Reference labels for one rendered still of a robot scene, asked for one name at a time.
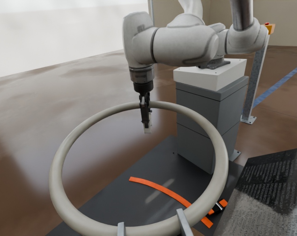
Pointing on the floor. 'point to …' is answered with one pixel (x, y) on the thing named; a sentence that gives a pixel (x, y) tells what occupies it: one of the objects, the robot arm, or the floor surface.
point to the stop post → (257, 64)
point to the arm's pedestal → (209, 148)
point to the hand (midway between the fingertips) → (147, 123)
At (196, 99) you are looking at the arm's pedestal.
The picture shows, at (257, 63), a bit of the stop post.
